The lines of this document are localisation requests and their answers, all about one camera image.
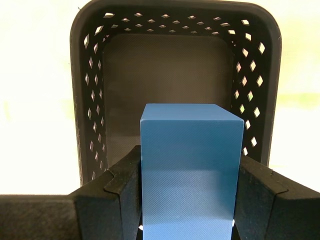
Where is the blue rectangular block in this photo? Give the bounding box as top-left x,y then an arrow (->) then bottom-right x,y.
139,103 -> 245,240

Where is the black perforated plastic basket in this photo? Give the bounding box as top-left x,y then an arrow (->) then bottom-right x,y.
69,0 -> 283,188

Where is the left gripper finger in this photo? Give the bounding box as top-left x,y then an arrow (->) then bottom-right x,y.
232,154 -> 320,240
0,144 -> 143,240

